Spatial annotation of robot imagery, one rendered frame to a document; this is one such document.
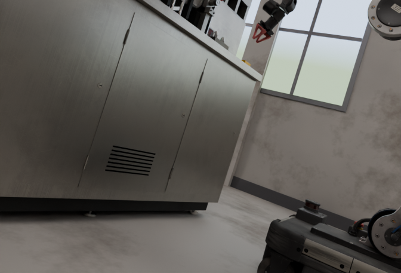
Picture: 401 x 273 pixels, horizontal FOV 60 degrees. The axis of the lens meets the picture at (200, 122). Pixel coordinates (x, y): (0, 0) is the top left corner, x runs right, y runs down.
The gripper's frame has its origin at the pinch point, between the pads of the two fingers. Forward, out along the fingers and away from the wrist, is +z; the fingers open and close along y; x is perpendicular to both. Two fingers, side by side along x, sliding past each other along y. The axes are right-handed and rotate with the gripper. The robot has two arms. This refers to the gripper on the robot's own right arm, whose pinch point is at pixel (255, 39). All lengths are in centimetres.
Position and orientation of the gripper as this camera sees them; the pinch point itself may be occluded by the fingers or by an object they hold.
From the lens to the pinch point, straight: 200.4
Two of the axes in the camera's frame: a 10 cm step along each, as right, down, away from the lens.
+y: -4.5, -1.7, -8.8
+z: -6.8, 7.0, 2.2
